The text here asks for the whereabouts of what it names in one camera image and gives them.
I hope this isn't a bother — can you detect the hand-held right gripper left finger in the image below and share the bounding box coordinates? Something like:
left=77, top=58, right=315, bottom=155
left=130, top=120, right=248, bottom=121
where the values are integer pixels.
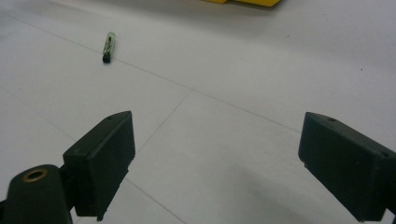
left=62, top=110, right=136, bottom=222

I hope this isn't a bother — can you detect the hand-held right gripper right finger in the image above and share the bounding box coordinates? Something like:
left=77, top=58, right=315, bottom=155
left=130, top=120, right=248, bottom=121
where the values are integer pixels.
left=297, top=111, right=396, bottom=223

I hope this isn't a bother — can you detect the small glass bulb black base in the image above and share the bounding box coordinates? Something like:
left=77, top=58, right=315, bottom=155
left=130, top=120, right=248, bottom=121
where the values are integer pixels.
left=102, top=31, right=118, bottom=64

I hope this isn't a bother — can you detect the yellow plastic box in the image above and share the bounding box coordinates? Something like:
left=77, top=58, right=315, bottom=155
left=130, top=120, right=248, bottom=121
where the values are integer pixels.
left=201, top=0, right=283, bottom=7

